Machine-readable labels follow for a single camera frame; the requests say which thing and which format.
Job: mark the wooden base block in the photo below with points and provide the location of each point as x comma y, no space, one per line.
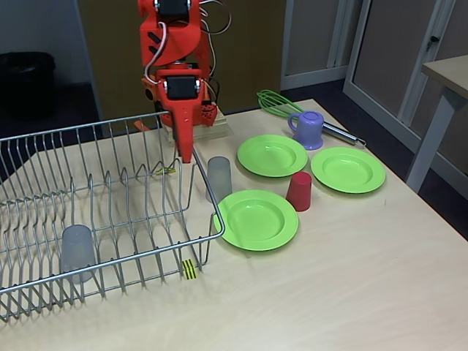
216,128

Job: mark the brown pin board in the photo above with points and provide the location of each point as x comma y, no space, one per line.
109,55

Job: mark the red robot arm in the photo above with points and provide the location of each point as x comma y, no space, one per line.
172,40

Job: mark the green plastic plate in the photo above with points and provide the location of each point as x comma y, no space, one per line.
256,221
347,170
272,157

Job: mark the red plastic cup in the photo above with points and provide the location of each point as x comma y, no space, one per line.
300,192

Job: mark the purple plastic mug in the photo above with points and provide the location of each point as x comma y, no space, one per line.
310,131

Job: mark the yellow black striped tape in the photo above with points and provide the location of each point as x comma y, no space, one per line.
190,270

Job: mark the beige side table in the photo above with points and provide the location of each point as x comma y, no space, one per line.
449,69

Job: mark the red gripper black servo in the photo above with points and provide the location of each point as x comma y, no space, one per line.
181,88

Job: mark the grey translucent plastic cup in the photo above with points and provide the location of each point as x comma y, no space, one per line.
77,248
219,179

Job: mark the orange table clamp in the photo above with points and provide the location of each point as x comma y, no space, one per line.
150,93

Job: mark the yellow green tape scrap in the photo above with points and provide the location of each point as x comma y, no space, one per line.
166,170

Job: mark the grey framed cabinet door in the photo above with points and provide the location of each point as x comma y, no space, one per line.
311,36
387,55

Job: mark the black waste bin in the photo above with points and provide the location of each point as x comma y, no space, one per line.
25,84

